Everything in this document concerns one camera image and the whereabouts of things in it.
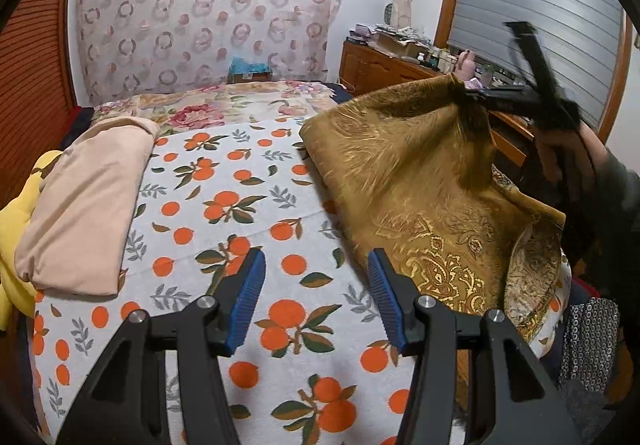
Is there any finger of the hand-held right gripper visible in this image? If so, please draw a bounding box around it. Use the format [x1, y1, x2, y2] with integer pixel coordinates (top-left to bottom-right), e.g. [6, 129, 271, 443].
[457, 84, 538, 114]

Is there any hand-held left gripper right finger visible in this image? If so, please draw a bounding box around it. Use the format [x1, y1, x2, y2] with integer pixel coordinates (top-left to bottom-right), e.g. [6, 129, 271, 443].
[367, 247, 583, 445]

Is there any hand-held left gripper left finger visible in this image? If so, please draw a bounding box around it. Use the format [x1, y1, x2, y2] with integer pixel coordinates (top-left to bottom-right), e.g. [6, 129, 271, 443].
[57, 247, 267, 445]

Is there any golden brown patterned garment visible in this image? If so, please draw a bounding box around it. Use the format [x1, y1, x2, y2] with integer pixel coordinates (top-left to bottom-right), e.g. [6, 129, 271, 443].
[300, 72, 568, 406]

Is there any person's right hand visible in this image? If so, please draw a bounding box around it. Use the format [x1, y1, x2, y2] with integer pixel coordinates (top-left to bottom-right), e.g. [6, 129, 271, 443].
[535, 125, 608, 190]

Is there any pink figurine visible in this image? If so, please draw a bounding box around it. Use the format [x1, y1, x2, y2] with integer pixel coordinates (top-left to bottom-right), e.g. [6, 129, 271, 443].
[457, 51, 478, 83]

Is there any row of small bottles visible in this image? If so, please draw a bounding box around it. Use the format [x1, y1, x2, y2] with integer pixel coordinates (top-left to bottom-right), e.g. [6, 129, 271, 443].
[417, 47, 458, 70]

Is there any cardboard box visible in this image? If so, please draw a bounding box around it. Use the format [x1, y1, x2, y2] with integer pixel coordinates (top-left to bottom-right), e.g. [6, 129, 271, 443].
[375, 32, 418, 58]

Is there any wooden cabinet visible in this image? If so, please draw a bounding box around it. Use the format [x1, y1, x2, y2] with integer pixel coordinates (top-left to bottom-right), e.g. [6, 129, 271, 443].
[340, 39, 538, 170]

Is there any white orange-print blanket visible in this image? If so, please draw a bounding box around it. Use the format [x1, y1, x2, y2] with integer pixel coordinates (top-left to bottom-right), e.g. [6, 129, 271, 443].
[30, 115, 573, 445]

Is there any navy blanket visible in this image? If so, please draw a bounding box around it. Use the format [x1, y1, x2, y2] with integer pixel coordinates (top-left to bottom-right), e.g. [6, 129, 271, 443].
[320, 81, 361, 104]

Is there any folded beige cloth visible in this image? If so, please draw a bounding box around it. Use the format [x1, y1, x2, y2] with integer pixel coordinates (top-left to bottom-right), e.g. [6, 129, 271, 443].
[14, 116, 160, 297]

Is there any floral blanket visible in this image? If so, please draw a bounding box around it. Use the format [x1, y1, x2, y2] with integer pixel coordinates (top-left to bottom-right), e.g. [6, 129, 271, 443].
[92, 80, 346, 136]

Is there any grey cloth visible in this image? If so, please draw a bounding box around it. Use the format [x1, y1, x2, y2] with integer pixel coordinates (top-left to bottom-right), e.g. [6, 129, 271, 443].
[560, 375, 616, 445]

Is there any teal box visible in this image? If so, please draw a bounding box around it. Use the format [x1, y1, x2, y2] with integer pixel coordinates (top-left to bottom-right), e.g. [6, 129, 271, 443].
[227, 57, 273, 84]

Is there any yellow cloth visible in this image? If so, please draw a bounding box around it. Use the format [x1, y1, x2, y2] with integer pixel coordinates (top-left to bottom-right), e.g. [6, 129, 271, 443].
[0, 150, 63, 333]

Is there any circle-pattern sheer curtain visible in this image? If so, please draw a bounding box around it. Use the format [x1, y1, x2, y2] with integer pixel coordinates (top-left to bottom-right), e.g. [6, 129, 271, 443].
[75, 0, 348, 108]

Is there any louvered wooden door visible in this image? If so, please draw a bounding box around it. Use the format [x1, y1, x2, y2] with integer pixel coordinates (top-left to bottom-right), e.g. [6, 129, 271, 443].
[0, 0, 81, 206]

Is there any dark ring-pattern cloth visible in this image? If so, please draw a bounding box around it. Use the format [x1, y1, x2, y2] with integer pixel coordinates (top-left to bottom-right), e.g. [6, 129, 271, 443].
[557, 297, 621, 391]

